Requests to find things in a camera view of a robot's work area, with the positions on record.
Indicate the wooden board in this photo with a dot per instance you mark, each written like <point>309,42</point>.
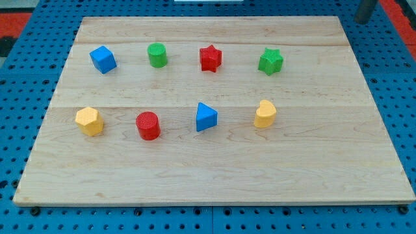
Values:
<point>327,145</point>

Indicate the yellow heart block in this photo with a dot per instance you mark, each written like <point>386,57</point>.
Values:
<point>265,114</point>

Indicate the blue triangle block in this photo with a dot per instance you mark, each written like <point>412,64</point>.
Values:
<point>206,117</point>

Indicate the red star block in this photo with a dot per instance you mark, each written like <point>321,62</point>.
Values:
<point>210,58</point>

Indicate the red cylinder block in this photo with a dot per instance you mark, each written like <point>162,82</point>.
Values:
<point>148,126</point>

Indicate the green cylinder block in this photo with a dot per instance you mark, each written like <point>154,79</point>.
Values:
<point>157,55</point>

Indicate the green star block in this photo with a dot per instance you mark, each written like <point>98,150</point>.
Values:
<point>271,61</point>

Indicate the yellow hexagon block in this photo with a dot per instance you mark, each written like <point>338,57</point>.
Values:
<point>89,121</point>

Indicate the blue cube block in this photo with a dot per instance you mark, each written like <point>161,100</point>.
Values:
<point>103,59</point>

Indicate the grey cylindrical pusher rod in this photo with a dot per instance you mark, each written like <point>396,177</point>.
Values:
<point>364,11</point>

